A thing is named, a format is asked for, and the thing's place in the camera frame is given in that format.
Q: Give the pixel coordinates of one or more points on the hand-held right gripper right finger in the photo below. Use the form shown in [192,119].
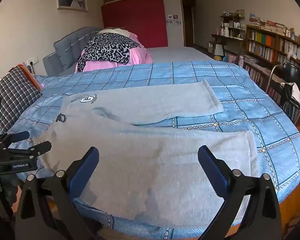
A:
[212,170]

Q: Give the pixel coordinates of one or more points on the orange wooden frame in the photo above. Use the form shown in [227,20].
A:
[30,76]

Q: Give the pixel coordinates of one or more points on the grey white towel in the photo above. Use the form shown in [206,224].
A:
[152,160]

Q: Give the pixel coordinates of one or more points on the wooden bookshelf with books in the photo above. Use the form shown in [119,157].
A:
[262,45]

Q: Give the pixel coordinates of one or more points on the black chair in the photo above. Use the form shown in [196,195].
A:
[292,75]

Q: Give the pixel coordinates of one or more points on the blue plaid blanket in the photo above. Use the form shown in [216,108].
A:
[252,100]

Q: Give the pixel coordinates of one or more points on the white cloth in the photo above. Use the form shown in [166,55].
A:
[296,92]

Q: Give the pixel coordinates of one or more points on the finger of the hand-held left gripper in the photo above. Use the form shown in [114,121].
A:
[37,148]
[20,135]

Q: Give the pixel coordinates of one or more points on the dark wooden door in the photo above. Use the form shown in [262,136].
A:
[187,20]

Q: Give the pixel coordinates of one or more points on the grey padded headboard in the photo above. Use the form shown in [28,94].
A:
[67,45]

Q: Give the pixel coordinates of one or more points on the dark checked cloth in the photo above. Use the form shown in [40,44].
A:
[15,92]

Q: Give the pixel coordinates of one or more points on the black white knit pillow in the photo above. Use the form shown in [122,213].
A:
[110,47]

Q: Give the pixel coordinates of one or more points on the pink storage box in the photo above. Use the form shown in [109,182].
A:
[231,58]

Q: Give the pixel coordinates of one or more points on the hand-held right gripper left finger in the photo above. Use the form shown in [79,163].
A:
[87,170]

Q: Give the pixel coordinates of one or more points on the wall stickers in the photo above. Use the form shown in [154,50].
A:
[174,19]

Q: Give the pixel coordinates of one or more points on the red wardrobe panel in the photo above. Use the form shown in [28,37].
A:
[140,17]

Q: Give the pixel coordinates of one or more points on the grey bed sheet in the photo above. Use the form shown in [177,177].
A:
[177,53]

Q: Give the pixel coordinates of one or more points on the small wooden desk shelf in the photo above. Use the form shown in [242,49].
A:
[230,30]

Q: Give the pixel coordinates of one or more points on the white wall socket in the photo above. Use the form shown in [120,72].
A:
[33,60]

